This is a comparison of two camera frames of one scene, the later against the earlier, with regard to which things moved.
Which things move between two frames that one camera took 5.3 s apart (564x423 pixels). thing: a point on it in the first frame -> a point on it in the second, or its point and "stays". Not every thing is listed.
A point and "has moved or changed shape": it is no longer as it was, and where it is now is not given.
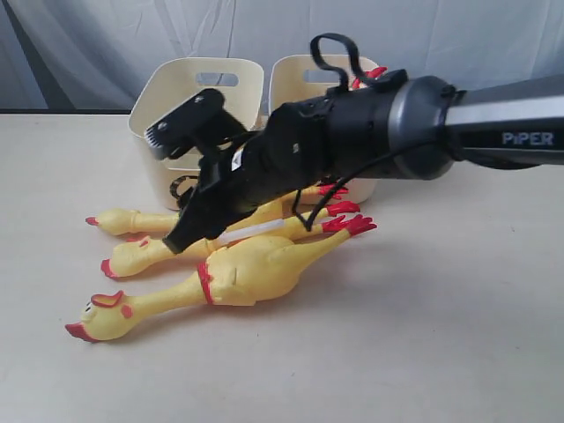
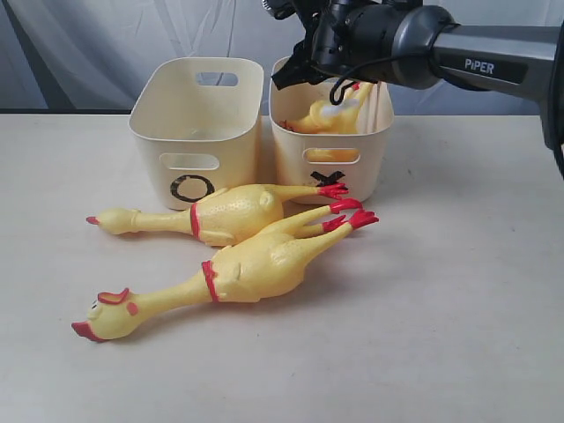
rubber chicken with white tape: (143, 256) has moved or changed shape
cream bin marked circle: (160, 84) stays
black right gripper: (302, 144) -> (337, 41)
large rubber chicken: (245, 271) stays
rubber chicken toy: (359, 82) has moved or changed shape
